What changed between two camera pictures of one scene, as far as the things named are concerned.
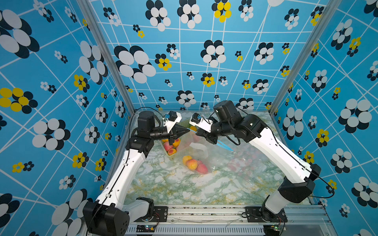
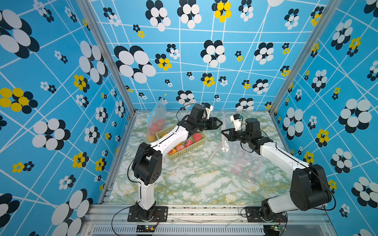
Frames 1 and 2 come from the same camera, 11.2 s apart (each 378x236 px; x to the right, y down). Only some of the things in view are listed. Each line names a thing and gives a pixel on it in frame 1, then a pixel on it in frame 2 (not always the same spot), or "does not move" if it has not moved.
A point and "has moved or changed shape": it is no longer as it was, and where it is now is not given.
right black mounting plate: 260,214 does not move
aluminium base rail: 306,220 does not move
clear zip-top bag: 195,153 has moved or changed shape
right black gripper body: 218,130 -> 239,136
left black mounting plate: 160,214 does not move
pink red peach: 201,168 -> 160,122
